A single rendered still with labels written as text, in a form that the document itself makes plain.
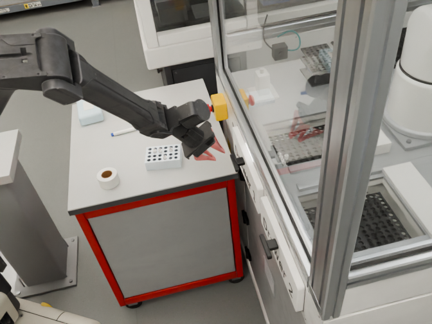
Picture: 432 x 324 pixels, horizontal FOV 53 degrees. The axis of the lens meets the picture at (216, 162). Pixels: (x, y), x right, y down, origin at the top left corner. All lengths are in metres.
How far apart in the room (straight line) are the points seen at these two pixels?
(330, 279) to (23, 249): 1.57
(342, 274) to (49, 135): 2.63
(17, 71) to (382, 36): 0.51
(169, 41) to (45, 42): 1.23
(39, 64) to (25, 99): 2.94
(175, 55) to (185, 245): 0.83
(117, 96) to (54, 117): 2.50
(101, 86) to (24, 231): 1.29
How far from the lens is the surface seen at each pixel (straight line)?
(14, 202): 1.90
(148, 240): 1.69
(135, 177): 1.53
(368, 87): 0.53
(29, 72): 0.73
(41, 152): 3.08
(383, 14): 0.49
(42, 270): 2.26
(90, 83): 0.79
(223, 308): 2.04
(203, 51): 1.99
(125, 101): 0.90
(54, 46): 0.75
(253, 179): 1.22
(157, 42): 1.94
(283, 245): 1.08
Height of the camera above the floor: 1.81
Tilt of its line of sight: 43 degrees down
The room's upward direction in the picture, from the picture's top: 7 degrees counter-clockwise
